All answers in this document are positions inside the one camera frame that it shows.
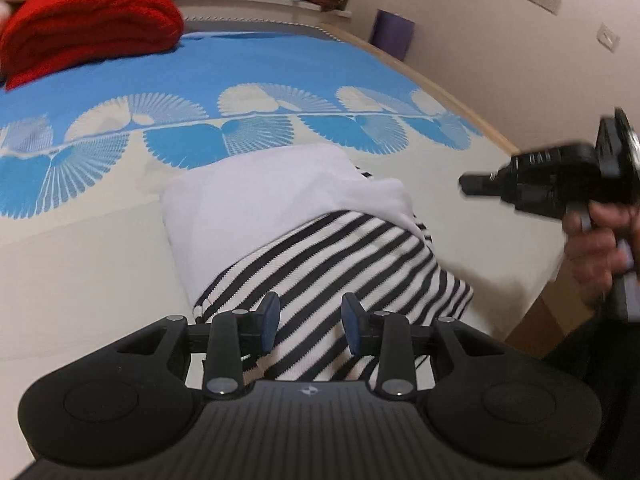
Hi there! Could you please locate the blue white patterned bedspread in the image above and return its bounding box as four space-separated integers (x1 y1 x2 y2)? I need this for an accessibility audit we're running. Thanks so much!
1 30 563 478

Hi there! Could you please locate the person's right hand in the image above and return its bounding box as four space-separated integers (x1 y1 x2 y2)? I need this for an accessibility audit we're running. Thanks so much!
562 202 639 307

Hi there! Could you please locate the red folded blanket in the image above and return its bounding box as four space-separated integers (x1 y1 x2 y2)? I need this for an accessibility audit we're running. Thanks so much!
1 0 183 90

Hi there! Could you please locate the purple box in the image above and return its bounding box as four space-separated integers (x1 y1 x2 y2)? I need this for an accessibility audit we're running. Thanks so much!
369 10 416 61

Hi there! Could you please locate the white wall socket plate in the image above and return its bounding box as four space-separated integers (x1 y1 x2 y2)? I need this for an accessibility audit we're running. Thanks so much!
597 23 620 53

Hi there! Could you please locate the black white striped garment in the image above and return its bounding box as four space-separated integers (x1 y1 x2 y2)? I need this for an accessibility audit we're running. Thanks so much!
160 144 473 382

